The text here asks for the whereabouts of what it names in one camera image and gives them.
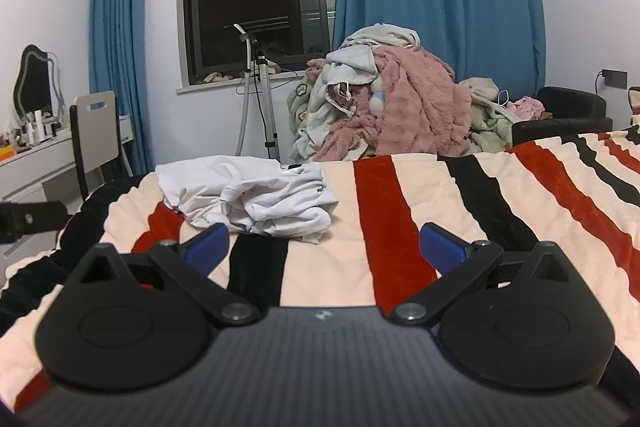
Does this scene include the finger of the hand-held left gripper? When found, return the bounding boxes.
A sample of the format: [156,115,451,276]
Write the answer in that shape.
[0,201,69,244]

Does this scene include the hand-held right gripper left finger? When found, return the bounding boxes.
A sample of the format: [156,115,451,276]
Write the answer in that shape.
[65,223,262,327]

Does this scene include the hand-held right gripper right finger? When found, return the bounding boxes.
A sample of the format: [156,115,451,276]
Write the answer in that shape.
[389,222,576,327]

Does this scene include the white t-shirt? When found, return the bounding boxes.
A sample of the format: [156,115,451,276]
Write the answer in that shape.
[156,156,340,244]

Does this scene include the red black cream striped blanket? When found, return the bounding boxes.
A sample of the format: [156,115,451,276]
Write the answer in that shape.
[0,127,640,413]

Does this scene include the white dressing desk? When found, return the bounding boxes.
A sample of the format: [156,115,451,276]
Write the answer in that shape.
[0,114,134,258]

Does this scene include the group of cosmetic bottles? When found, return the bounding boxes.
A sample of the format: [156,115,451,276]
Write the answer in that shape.
[4,108,62,146]

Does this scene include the grey backed chair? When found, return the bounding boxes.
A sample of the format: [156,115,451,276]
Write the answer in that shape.
[69,90,134,202]

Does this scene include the garment steamer stand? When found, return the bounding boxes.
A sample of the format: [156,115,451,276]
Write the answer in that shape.
[232,23,281,162]

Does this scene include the pink cloth on armchair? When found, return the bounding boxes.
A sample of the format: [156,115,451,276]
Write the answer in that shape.
[507,97,546,121]

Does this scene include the cream cloth beside armchair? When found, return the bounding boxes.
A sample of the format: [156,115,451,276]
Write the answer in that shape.
[457,77,502,104]

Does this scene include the black armchair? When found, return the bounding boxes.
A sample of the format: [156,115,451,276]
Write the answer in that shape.
[511,86,614,148]

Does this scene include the grey hoodie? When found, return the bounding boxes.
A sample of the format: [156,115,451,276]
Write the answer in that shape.
[324,47,379,86]

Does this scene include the narrow blue curtain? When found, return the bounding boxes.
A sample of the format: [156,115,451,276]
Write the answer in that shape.
[89,0,153,178]

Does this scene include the cream cloth atop pile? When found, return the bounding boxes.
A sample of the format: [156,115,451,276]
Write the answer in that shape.
[344,23,422,54]

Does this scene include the wavy frame vanity mirror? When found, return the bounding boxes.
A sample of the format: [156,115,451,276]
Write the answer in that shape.
[12,45,66,128]

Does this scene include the black wall charger plug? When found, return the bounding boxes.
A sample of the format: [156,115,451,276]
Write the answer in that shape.
[596,68,629,90]

